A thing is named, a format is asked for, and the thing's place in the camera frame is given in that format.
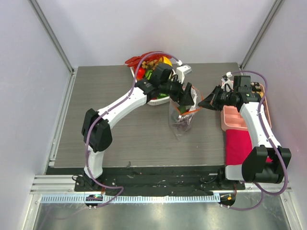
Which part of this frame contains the yellow banana bunch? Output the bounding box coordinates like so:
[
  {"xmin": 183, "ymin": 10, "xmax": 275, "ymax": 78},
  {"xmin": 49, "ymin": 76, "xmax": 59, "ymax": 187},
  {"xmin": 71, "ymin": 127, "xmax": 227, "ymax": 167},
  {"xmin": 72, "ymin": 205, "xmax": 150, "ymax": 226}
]
[{"xmin": 159, "ymin": 56, "xmax": 173, "ymax": 66}]

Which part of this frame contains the brown longan cluster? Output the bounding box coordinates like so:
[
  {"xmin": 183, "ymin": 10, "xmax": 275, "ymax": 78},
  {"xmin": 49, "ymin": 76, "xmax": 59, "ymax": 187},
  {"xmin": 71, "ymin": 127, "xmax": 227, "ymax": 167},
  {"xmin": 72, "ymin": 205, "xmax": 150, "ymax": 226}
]
[{"xmin": 141, "ymin": 59, "xmax": 160, "ymax": 69}]

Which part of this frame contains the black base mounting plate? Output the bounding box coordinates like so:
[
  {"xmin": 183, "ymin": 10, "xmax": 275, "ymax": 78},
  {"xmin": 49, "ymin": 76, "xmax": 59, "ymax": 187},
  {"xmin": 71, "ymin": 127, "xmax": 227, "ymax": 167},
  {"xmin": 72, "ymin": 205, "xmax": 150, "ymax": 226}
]
[{"xmin": 47, "ymin": 165, "xmax": 245, "ymax": 196}]

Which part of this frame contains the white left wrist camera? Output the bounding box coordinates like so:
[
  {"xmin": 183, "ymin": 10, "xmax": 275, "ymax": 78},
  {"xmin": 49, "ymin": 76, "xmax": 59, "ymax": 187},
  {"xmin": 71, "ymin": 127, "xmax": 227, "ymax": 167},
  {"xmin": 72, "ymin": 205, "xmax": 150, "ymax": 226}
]
[{"xmin": 176, "ymin": 60, "xmax": 192, "ymax": 84}]

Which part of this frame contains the white plastic fruit basket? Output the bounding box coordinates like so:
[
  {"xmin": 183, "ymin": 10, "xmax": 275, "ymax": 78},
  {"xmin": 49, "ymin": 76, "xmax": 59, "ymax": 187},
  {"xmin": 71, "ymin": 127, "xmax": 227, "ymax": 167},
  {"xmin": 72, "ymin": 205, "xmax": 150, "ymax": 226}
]
[{"xmin": 130, "ymin": 67, "xmax": 170, "ymax": 106}]

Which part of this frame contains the aluminium frame rail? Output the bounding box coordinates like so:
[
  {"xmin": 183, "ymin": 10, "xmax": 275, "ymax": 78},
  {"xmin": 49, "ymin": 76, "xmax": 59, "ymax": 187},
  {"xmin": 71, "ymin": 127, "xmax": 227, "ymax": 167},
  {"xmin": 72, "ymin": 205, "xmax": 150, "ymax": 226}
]
[{"xmin": 28, "ymin": 0, "xmax": 74, "ymax": 74}]

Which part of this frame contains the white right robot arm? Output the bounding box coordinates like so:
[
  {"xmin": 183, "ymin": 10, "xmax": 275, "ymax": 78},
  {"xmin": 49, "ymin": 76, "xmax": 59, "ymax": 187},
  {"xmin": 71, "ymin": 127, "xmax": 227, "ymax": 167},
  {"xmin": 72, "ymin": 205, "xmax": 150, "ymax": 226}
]
[{"xmin": 198, "ymin": 75, "xmax": 292, "ymax": 189}]

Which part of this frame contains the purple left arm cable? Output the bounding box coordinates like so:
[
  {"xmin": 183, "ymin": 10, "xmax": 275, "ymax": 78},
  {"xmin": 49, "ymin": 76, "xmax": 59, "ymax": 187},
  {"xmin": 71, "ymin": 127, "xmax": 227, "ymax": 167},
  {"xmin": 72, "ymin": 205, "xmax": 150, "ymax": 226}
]
[{"xmin": 85, "ymin": 52, "xmax": 183, "ymax": 173}]

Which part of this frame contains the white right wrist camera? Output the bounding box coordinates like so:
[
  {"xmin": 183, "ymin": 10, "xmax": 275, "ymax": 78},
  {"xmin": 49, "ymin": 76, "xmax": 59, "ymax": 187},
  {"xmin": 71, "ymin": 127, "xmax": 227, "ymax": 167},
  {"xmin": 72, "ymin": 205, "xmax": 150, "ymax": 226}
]
[{"xmin": 221, "ymin": 72, "xmax": 233, "ymax": 92}]

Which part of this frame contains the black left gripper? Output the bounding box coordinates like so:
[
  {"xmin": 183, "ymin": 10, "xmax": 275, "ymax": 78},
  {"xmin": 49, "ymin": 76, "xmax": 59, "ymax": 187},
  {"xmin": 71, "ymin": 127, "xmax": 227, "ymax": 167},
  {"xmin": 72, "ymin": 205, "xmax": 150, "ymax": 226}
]
[{"xmin": 159, "ymin": 74, "xmax": 194, "ymax": 106}]

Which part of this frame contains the white slotted cable duct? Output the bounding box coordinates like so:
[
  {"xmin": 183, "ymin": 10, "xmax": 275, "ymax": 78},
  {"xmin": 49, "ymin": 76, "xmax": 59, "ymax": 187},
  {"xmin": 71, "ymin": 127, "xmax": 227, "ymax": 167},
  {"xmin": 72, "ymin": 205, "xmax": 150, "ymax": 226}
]
[{"xmin": 40, "ymin": 193, "xmax": 220, "ymax": 204}]

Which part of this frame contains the red folded cloth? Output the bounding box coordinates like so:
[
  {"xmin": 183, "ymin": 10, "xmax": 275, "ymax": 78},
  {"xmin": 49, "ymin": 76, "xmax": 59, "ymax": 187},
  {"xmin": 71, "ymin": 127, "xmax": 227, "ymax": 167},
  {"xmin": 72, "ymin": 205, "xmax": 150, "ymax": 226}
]
[{"xmin": 224, "ymin": 128, "xmax": 274, "ymax": 168}]

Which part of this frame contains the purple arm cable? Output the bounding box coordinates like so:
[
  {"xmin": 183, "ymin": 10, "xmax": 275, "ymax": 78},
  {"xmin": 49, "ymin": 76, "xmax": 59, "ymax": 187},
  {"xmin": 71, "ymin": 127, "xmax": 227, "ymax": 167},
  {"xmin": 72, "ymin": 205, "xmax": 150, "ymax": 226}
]
[
  {"xmin": 225, "ymin": 70, "xmax": 288, "ymax": 211},
  {"xmin": 85, "ymin": 52, "xmax": 183, "ymax": 173}
]

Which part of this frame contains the purple grape bunch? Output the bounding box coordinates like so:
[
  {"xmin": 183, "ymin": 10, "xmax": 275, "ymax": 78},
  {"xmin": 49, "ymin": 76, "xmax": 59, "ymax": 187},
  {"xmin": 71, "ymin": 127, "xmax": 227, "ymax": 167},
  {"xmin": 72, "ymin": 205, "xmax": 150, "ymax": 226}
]
[{"xmin": 171, "ymin": 114, "xmax": 193, "ymax": 128}]

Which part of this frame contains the pink plastic organizer tray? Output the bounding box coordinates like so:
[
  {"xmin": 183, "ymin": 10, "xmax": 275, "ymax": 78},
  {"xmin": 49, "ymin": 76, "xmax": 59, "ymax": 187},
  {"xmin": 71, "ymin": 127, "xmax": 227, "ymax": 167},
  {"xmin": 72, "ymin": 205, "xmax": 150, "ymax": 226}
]
[{"xmin": 221, "ymin": 82, "xmax": 265, "ymax": 131}]

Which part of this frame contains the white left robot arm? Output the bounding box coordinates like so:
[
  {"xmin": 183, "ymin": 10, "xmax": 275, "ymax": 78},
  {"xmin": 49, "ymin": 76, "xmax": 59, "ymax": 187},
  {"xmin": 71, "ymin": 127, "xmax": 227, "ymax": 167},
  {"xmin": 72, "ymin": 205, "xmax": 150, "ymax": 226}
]
[{"xmin": 82, "ymin": 63, "xmax": 195, "ymax": 191}]

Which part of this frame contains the red tomato toy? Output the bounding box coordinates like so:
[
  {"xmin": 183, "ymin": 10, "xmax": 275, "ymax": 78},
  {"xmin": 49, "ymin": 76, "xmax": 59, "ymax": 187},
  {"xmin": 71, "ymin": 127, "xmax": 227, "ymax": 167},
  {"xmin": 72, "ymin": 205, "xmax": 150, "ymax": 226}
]
[{"xmin": 136, "ymin": 67, "xmax": 146, "ymax": 80}]

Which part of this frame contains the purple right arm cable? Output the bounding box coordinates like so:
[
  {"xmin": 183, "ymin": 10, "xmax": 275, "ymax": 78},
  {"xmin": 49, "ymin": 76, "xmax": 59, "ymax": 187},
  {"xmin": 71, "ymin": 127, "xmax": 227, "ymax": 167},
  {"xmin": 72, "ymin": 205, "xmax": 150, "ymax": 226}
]
[{"xmin": 225, "ymin": 70, "xmax": 288, "ymax": 211}]

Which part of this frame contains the red lobster toy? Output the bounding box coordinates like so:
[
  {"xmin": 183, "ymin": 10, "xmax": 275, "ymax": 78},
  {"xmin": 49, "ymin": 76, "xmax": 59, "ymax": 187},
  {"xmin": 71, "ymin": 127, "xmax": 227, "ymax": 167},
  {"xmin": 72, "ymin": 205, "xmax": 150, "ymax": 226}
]
[{"xmin": 125, "ymin": 51, "xmax": 172, "ymax": 68}]

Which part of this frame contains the clear zip bag orange zipper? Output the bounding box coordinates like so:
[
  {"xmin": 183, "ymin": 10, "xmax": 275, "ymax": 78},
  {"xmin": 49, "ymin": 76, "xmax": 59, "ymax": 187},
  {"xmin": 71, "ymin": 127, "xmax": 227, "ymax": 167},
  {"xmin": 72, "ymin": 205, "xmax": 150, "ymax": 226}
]
[{"xmin": 168, "ymin": 86, "xmax": 204, "ymax": 141}]

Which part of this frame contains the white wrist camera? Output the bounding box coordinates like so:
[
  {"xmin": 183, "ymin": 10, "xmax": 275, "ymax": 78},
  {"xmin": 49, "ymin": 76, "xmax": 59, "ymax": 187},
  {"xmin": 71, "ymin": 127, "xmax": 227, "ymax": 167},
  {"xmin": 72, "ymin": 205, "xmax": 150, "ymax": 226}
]
[
  {"xmin": 221, "ymin": 72, "xmax": 233, "ymax": 92},
  {"xmin": 176, "ymin": 60, "xmax": 192, "ymax": 84}
]

